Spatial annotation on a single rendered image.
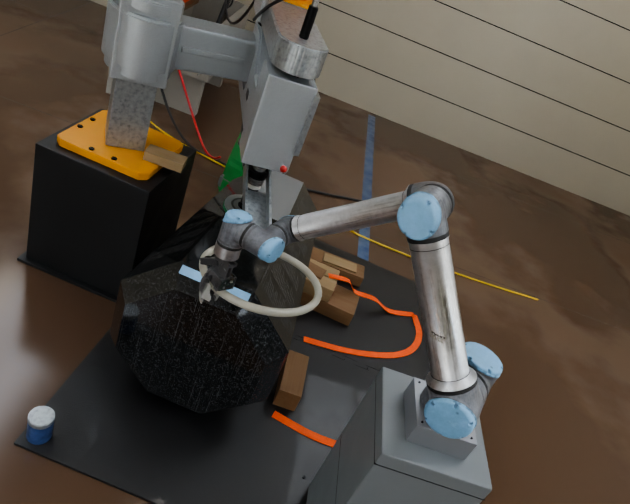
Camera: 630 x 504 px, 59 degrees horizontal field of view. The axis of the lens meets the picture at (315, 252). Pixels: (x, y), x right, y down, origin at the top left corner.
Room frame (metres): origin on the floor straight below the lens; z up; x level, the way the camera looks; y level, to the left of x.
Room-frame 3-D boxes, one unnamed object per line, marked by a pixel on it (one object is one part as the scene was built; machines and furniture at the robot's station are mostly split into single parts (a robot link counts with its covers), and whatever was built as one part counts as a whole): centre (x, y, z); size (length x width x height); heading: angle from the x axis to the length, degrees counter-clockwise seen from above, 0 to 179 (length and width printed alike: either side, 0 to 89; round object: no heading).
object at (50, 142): (2.53, 1.15, 0.37); 0.66 x 0.66 x 0.74; 1
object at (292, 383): (2.14, -0.16, 0.07); 0.30 x 0.12 x 0.12; 6
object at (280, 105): (2.40, 0.43, 1.30); 0.36 x 0.22 x 0.45; 22
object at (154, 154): (2.48, 0.90, 0.81); 0.20 x 0.10 x 0.05; 99
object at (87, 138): (2.53, 1.15, 0.76); 0.49 x 0.49 x 0.05; 1
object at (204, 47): (2.66, 1.00, 1.34); 0.74 x 0.34 x 0.25; 129
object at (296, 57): (2.65, 0.53, 1.59); 0.96 x 0.25 x 0.17; 22
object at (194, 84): (5.31, 1.87, 0.43); 1.30 x 0.62 x 0.86; 7
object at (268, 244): (1.53, 0.17, 1.21); 0.12 x 0.12 x 0.09; 73
